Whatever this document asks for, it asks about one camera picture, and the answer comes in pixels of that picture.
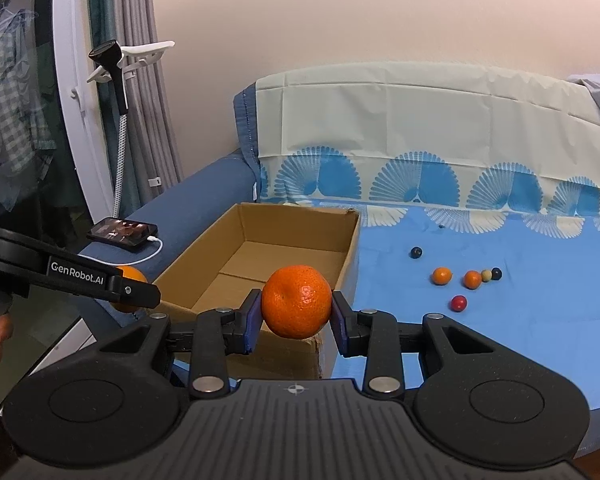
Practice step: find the white curtain clip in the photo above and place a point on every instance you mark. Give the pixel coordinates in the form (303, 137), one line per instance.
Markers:
(154, 181)

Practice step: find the orange mandarin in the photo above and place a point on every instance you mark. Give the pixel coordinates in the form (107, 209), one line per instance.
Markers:
(472, 279)
(441, 276)
(295, 302)
(133, 275)

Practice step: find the black handheld steamer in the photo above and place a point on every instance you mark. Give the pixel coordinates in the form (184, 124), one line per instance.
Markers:
(107, 53)

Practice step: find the blue fan-patterned sofa cover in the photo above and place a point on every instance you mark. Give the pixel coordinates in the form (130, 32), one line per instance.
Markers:
(480, 360)

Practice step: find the white door frame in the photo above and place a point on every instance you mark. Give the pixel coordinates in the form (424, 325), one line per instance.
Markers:
(75, 125)

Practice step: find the small black round fruit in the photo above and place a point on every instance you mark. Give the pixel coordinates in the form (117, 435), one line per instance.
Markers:
(416, 253)

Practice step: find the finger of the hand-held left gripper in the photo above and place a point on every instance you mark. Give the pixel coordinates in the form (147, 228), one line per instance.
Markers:
(90, 277)

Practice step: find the small red round fruit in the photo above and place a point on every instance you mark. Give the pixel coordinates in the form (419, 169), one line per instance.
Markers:
(458, 303)

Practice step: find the small dark plum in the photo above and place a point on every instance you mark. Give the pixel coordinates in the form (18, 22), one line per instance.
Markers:
(496, 273)

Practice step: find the white plastic holder rack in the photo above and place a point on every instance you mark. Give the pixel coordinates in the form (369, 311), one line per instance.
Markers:
(147, 50)

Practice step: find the brown cardboard box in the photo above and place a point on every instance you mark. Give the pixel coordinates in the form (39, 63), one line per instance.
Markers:
(290, 230)

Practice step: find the small beige round fruit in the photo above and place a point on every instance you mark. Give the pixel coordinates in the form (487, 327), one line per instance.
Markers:
(485, 275)

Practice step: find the grey curtain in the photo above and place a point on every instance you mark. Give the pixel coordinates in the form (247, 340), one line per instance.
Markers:
(150, 110)

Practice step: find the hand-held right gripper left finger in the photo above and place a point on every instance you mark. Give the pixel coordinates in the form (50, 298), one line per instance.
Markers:
(252, 321)

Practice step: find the hanging checked clothes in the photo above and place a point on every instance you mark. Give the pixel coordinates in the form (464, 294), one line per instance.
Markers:
(15, 85)

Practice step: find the black smartphone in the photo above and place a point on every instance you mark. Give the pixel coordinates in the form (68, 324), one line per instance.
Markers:
(122, 232)

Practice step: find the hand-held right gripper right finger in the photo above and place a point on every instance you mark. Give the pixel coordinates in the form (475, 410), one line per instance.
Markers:
(338, 331)

